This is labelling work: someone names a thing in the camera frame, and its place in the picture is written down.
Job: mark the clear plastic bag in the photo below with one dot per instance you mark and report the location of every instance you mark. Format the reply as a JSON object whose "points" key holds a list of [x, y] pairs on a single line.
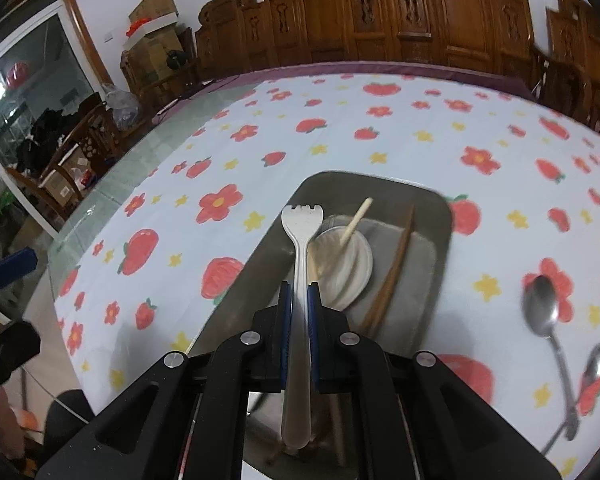
{"points": [[120, 107]]}

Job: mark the brown wooden chopstick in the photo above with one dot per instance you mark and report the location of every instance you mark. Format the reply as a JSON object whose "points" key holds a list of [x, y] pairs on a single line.
{"points": [[405, 245], [380, 300]]}

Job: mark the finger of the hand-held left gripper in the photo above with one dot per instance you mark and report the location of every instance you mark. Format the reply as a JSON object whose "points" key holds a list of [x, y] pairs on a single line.
{"points": [[12, 265]]}

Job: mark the person's left hand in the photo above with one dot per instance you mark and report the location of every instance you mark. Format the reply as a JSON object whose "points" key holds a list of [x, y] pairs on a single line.
{"points": [[2, 425]]}

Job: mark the pile of dark clothes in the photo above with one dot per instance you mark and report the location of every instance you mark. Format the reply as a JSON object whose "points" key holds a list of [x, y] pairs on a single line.
{"points": [[45, 132]]}

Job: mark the white plastic spork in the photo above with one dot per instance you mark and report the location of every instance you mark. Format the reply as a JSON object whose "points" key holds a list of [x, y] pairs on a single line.
{"points": [[300, 240]]}

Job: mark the floral strawberry tablecloth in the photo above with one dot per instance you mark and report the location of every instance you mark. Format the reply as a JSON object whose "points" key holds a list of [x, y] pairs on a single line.
{"points": [[380, 130]]}

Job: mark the stack of cardboard boxes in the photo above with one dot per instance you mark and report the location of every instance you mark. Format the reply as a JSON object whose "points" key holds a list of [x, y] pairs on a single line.
{"points": [[152, 35]]}

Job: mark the large metal spoon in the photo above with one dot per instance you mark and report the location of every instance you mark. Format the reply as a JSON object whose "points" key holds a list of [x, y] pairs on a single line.
{"points": [[542, 302]]}

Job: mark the small metal spoon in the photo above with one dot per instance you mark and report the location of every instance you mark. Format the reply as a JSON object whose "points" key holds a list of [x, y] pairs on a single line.
{"points": [[597, 360]]}

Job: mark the dark round object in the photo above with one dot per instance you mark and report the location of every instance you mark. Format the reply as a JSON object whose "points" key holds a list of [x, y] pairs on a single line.
{"points": [[67, 420]]}

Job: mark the wooden framed glass door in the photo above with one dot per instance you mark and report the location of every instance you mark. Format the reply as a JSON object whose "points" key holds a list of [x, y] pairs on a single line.
{"points": [[25, 85]]}

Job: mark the wooden chair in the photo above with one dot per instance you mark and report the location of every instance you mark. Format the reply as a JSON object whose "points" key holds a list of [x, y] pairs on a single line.
{"points": [[75, 160]]}

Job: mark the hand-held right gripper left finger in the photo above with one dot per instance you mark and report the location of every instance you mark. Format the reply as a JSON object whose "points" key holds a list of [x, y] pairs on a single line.
{"points": [[285, 340]]}

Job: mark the light wooden chopstick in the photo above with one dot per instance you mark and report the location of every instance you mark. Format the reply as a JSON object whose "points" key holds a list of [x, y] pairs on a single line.
{"points": [[356, 222]]}

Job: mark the carved wooden armchair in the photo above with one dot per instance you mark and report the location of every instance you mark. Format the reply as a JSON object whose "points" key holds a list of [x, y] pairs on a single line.
{"points": [[585, 60]]}

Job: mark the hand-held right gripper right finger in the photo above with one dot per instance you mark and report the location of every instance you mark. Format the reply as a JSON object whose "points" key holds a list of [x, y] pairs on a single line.
{"points": [[314, 340]]}

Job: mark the white round spoon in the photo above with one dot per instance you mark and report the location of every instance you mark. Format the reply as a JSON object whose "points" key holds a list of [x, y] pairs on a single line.
{"points": [[350, 270]]}

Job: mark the carved wooden bench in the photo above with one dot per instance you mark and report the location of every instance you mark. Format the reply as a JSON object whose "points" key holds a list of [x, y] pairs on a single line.
{"points": [[380, 15]]}

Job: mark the red lantern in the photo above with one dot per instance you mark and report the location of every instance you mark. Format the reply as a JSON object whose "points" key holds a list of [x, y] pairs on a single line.
{"points": [[16, 74]]}

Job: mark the metal tray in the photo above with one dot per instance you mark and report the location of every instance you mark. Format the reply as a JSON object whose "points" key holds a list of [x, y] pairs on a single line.
{"points": [[420, 270]]}

